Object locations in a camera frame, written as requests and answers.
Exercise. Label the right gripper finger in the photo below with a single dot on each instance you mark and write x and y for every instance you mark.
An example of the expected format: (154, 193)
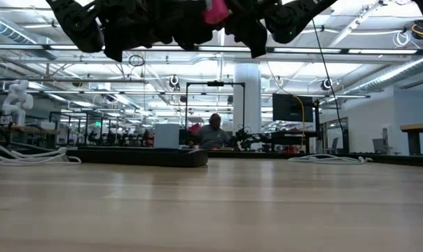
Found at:
(257, 45)
(237, 31)

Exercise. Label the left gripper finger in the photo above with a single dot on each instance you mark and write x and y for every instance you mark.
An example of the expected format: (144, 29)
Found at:
(197, 35)
(197, 10)

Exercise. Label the pink USB charger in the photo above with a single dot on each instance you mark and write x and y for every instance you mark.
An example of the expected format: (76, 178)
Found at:
(215, 12)

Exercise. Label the white USB charger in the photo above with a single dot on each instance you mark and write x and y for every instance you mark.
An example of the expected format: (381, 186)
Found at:
(166, 136)

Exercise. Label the black power strip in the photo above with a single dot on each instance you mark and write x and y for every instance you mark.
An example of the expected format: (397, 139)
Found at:
(145, 157)

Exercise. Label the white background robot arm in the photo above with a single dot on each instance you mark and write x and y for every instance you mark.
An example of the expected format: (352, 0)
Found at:
(17, 98)

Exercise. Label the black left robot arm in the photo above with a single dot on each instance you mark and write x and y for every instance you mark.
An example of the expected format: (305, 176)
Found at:
(75, 24)

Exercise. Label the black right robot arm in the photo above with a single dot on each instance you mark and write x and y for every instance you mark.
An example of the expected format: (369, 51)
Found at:
(313, 10)

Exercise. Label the black monitor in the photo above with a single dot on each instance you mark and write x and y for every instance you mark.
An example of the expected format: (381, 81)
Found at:
(290, 108)

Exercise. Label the black monitor pole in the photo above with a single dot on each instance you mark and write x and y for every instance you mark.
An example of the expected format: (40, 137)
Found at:
(317, 122)

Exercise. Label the person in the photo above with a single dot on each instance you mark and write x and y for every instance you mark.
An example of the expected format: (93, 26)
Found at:
(211, 136)

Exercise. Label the wooden workbench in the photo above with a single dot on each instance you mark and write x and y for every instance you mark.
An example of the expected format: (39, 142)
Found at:
(22, 130)

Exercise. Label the grey chair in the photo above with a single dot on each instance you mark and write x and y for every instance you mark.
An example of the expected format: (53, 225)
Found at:
(379, 145)

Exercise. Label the wooden background table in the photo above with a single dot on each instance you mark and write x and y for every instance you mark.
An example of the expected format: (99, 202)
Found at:
(418, 126)

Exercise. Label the black table frame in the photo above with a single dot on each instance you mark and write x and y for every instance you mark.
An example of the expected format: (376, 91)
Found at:
(267, 155)

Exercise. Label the silver ventilation duct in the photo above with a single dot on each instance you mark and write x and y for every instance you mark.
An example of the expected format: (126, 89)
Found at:
(390, 75)
(5, 29)

